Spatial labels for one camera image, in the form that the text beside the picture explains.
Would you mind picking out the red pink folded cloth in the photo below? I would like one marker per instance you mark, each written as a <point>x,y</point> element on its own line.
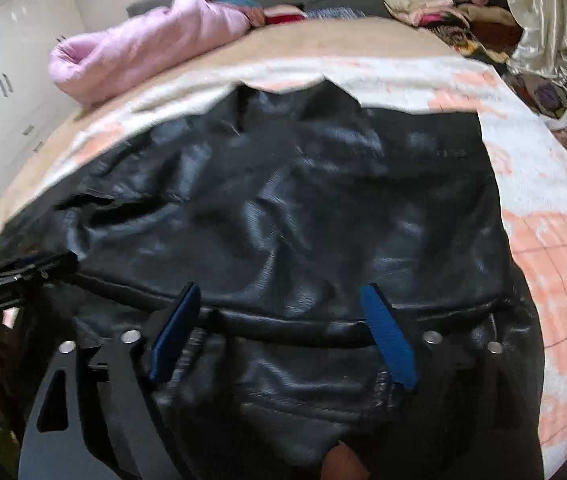
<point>283,14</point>

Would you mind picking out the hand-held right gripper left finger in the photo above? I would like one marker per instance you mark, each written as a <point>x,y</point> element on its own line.
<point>173,332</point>

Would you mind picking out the cream satin cloth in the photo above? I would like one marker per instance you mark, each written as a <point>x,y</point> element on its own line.
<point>541,25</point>

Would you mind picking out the black leather jacket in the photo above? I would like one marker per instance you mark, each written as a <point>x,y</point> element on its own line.
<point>288,210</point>

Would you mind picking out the white orange checked blanket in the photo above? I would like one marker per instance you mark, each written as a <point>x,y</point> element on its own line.
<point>553,260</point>

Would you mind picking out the beige bed sheet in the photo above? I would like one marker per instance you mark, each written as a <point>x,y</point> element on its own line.
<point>353,40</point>

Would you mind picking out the pile of mixed clothes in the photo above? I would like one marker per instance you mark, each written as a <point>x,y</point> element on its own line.
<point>438,5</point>

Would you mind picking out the maroon teal cloth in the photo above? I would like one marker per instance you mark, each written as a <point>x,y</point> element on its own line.
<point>236,7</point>

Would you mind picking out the blue striped cloth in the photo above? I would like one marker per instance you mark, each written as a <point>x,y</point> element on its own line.
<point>336,12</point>

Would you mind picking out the white wardrobe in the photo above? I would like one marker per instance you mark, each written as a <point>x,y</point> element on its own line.
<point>8,60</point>

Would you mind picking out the purple floral cloth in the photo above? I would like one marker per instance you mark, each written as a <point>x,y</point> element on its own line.
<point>546,97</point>

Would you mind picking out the person's right hand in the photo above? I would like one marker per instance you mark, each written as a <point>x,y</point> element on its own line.
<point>344,462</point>

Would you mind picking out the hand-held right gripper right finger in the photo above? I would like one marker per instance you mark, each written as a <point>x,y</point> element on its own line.
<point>388,340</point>

